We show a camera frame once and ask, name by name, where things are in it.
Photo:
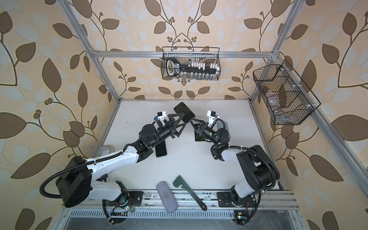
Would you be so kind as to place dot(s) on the light blue phone case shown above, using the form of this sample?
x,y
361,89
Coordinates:
x,y
225,126

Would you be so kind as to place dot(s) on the black wire basket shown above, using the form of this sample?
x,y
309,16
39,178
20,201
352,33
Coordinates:
x,y
288,98
202,54

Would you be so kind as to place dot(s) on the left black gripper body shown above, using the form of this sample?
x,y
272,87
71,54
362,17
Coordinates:
x,y
169,126

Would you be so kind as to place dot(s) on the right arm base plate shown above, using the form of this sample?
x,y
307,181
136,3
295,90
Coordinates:
x,y
248,206

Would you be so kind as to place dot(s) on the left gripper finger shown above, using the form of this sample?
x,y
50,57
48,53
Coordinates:
x,y
178,129
176,119

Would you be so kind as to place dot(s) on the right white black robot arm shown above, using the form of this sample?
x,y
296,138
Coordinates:
x,y
260,173

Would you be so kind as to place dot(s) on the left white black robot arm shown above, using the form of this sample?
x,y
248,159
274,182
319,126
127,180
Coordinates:
x,y
82,179

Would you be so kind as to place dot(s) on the white tape roll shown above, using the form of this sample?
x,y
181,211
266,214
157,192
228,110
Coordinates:
x,y
105,150

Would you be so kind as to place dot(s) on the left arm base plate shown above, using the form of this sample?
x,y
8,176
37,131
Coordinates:
x,y
117,211

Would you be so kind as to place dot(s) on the black smartphone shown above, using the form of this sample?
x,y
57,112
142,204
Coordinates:
x,y
188,114
161,150
198,137

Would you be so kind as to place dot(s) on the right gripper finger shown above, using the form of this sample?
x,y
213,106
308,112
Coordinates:
x,y
196,127
199,122

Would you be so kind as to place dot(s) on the green pipe wrench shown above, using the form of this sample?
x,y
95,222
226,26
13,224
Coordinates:
x,y
179,181

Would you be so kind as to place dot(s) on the grey felt glasses case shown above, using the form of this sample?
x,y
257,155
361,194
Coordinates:
x,y
169,201

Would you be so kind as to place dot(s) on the right black wire basket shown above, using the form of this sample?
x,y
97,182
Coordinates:
x,y
288,98

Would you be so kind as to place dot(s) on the black socket tool set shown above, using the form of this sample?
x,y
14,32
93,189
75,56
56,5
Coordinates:
x,y
176,68

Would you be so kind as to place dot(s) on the back black wire basket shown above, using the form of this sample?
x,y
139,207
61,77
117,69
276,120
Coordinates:
x,y
202,54

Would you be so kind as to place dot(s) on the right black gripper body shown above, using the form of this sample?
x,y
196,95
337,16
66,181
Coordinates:
x,y
207,132

